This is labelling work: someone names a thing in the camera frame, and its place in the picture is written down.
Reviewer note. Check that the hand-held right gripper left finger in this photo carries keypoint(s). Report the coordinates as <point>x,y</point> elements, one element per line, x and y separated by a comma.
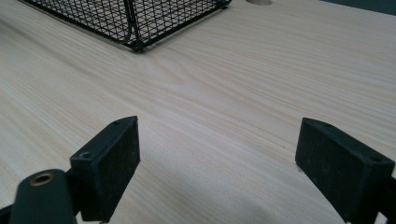
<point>106,168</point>

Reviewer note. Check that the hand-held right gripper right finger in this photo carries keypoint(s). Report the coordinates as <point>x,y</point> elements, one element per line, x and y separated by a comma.
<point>339,168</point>

